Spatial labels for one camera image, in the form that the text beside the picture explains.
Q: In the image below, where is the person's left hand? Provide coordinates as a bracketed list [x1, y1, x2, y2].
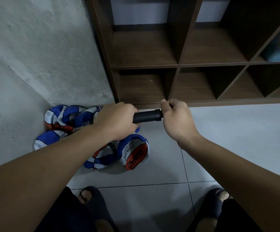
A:
[93, 102, 140, 141]

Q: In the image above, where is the person's right hand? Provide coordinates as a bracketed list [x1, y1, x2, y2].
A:
[160, 99, 203, 150]

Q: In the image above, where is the blue white red basketball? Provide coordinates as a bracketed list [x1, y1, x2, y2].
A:
[83, 141, 119, 169]
[44, 105, 83, 132]
[34, 130, 64, 151]
[77, 106, 142, 134]
[117, 133, 150, 170]

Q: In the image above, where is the black hand pump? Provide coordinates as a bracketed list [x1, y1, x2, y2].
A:
[132, 109, 164, 124]

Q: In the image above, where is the brown wooden cubby shelf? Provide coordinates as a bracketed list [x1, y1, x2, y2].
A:
[85, 0, 280, 108]

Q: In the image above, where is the person's left forearm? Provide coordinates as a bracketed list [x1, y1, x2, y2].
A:
[0, 125, 116, 232]

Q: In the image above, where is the person's right forearm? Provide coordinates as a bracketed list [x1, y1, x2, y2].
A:
[181, 135, 280, 232]

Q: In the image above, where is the person's left foot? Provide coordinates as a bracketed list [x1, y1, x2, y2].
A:
[79, 189, 114, 232]

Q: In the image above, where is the black sandal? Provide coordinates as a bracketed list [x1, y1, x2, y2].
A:
[188, 187, 232, 232]
[77, 186, 119, 232]

